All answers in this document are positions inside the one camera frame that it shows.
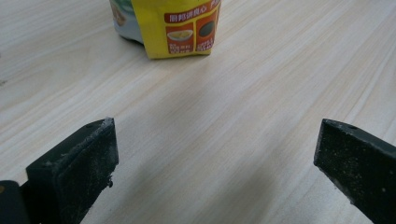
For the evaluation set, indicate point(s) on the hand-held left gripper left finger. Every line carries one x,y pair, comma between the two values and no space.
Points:
77,174

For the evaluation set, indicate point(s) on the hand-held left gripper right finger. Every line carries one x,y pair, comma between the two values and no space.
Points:
361,168

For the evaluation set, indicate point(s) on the yellow seasoning pouch green spout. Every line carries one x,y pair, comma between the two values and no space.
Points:
155,34

